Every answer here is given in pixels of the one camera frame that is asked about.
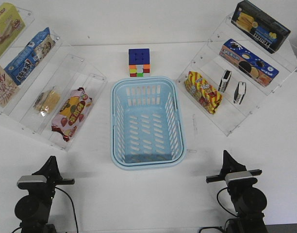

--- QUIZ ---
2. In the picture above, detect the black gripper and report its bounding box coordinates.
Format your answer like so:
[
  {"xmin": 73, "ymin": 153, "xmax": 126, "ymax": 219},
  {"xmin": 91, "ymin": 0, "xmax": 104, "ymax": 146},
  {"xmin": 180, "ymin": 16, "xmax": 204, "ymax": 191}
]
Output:
[
  {"xmin": 206, "ymin": 150, "xmax": 262, "ymax": 186},
  {"xmin": 32, "ymin": 155, "xmax": 75, "ymax": 192}
]

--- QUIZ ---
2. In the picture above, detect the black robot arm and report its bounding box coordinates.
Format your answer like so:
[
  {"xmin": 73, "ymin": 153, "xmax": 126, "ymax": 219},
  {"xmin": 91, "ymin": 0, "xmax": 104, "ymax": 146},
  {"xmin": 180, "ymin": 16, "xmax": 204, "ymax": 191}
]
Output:
[
  {"xmin": 206, "ymin": 150, "xmax": 268, "ymax": 233},
  {"xmin": 15, "ymin": 156, "xmax": 75, "ymax": 233}
]

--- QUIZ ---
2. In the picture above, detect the black white tissue pack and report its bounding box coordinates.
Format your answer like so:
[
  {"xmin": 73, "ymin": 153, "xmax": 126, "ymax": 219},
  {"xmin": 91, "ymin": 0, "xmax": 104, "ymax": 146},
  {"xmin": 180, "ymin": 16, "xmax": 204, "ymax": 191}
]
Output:
[{"xmin": 218, "ymin": 70, "xmax": 232, "ymax": 93}]

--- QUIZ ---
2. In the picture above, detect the light blue plastic basket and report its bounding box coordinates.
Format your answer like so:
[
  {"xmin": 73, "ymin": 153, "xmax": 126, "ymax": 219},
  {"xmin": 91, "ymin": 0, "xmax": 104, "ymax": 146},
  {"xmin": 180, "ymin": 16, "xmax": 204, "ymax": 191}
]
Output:
[{"xmin": 110, "ymin": 76, "xmax": 187, "ymax": 170}]

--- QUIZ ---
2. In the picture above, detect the pink strawberry snack packet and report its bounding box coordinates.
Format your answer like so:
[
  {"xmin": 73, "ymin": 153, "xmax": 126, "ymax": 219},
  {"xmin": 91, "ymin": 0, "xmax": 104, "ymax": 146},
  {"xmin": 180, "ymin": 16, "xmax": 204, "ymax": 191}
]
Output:
[{"xmin": 51, "ymin": 87, "xmax": 93, "ymax": 142}]

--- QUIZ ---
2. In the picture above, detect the left clear acrylic shelf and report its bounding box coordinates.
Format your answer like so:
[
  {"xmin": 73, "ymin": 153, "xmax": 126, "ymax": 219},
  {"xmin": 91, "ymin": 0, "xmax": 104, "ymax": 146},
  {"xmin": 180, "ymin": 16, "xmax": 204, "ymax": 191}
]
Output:
[{"xmin": 0, "ymin": 7, "xmax": 107, "ymax": 150}]

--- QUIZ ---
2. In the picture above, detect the clear acrylic shelf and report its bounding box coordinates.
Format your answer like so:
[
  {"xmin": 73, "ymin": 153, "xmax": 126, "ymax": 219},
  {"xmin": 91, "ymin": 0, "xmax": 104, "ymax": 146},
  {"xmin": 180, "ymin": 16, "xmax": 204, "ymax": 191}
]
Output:
[
  {"xmin": 176, "ymin": 15, "xmax": 297, "ymax": 135},
  {"xmin": 0, "ymin": 7, "xmax": 107, "ymax": 150}
]

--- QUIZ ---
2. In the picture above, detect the red yellow striped snack packet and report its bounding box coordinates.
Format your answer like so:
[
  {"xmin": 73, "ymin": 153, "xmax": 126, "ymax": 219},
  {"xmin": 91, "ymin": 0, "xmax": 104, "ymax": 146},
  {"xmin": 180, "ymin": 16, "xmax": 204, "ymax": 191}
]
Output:
[{"xmin": 184, "ymin": 71, "xmax": 223, "ymax": 115}]

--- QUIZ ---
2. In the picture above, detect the right clear acrylic shelf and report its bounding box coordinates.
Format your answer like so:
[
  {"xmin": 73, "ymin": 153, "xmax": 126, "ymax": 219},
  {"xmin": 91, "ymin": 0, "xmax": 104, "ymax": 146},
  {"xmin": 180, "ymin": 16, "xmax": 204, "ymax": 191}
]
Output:
[{"xmin": 176, "ymin": 15, "xmax": 297, "ymax": 135}]

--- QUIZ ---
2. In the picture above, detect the beige Pocky box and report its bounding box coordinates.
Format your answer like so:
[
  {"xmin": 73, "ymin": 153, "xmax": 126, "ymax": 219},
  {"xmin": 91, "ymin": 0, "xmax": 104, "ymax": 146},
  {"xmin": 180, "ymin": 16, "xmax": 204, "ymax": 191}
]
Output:
[{"xmin": 0, "ymin": 66, "xmax": 19, "ymax": 107}]

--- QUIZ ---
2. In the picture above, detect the blue cookie bag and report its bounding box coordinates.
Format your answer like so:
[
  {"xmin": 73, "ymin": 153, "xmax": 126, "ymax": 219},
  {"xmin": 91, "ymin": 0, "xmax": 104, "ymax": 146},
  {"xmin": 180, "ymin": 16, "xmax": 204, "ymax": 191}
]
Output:
[{"xmin": 4, "ymin": 27, "xmax": 55, "ymax": 85}]

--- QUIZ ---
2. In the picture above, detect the blue Oreo box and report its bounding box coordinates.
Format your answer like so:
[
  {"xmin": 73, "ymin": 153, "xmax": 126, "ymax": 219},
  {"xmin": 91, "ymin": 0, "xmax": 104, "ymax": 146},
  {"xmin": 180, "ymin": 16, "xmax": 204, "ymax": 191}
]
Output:
[{"xmin": 219, "ymin": 39, "xmax": 279, "ymax": 87}]

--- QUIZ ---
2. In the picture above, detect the dark blue wafer box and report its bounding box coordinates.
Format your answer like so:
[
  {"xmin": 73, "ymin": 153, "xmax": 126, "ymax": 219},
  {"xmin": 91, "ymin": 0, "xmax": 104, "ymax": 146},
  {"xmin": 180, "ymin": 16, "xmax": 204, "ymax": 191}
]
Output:
[{"xmin": 231, "ymin": 0, "xmax": 291, "ymax": 54}]

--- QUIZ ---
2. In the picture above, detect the multicolour rubik's cube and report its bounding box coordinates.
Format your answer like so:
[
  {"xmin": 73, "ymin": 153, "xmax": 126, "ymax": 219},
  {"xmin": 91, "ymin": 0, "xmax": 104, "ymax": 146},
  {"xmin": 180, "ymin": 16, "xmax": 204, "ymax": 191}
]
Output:
[{"xmin": 128, "ymin": 48, "xmax": 150, "ymax": 77}]

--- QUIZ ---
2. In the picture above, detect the yellow-green snack box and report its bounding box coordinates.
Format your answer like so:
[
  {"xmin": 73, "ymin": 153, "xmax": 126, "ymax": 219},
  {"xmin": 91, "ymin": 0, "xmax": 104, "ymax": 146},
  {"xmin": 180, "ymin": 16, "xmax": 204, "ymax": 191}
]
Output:
[{"xmin": 0, "ymin": 2, "xmax": 25, "ymax": 57}]

